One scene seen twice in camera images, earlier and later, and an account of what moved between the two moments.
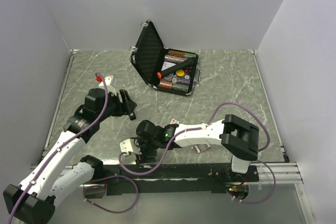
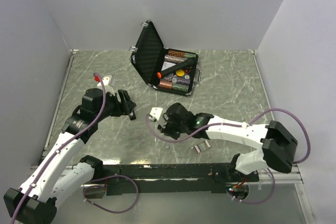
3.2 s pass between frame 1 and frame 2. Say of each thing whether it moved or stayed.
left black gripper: stayed
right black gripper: moved
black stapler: stayed
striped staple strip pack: stayed
